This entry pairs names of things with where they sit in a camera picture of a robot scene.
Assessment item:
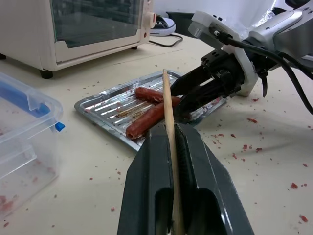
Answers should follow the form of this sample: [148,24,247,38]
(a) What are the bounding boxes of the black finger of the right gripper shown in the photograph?
[170,65,216,96]
[176,79,224,118]

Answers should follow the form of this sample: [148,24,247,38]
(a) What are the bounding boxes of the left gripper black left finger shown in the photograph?
[117,121,176,235]

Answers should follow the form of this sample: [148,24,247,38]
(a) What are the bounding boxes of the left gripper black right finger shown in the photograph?
[174,123,255,235]

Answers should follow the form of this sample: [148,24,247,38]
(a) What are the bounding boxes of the wooden skewer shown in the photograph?
[162,69,185,235]

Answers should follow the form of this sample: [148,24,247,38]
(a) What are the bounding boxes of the red-brown sausage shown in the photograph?
[134,87,182,108]
[125,102,169,140]

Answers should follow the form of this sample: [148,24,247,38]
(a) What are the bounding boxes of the ribbed metal baking tray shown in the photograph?
[74,70,228,153]

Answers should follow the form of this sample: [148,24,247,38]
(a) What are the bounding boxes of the crinkled clear plastic bag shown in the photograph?
[232,8,278,41]

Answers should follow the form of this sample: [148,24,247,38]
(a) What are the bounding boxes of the black and white sneaker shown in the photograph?
[149,13,177,37]

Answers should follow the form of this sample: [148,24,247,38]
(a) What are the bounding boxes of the clear plastic box blue clips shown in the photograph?
[0,71,66,218]

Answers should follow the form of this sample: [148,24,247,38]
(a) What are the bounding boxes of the cream toaster oven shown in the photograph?
[0,0,157,79]

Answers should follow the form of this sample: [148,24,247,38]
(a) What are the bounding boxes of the black oven power cable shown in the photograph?
[148,33,184,47]

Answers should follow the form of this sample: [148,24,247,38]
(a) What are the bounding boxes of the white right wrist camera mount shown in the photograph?
[187,11,259,97]

